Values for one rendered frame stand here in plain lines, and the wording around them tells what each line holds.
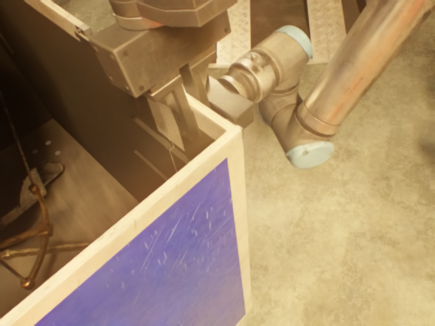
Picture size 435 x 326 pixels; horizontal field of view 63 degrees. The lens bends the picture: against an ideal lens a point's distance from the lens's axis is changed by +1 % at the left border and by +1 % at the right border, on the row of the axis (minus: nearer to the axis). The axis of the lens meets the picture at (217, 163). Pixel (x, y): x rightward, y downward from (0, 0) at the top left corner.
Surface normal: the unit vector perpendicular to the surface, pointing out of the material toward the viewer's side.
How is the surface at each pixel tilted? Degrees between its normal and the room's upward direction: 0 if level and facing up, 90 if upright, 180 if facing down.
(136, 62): 80
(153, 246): 90
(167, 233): 90
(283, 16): 2
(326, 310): 0
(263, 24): 2
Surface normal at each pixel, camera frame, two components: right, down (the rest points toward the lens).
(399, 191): -0.09, -0.58
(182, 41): 0.68, 0.43
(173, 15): -0.39, 0.73
